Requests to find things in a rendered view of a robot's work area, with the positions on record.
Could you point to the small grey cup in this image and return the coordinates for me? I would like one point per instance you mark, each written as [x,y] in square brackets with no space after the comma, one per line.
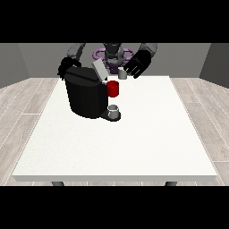
[113,111]

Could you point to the pale grey machine lid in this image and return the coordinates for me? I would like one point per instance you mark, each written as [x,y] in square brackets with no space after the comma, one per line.
[99,69]

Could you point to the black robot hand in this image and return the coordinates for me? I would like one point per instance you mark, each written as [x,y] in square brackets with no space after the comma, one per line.
[139,63]
[66,65]

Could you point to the red pod holder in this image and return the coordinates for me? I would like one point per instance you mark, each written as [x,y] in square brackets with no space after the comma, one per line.
[112,88]

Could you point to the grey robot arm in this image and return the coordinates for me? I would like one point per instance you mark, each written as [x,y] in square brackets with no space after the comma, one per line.
[148,47]
[75,50]

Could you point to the dark table leg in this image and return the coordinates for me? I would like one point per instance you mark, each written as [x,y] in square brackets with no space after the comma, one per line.
[57,183]

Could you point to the grey robot trunk purple rings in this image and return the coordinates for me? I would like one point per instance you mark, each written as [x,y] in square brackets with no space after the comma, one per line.
[112,53]

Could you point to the small grey coffee pod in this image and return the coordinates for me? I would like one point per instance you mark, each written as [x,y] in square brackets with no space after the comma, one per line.
[122,73]

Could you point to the black coffee machine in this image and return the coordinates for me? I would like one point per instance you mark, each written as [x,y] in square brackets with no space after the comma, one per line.
[85,92]

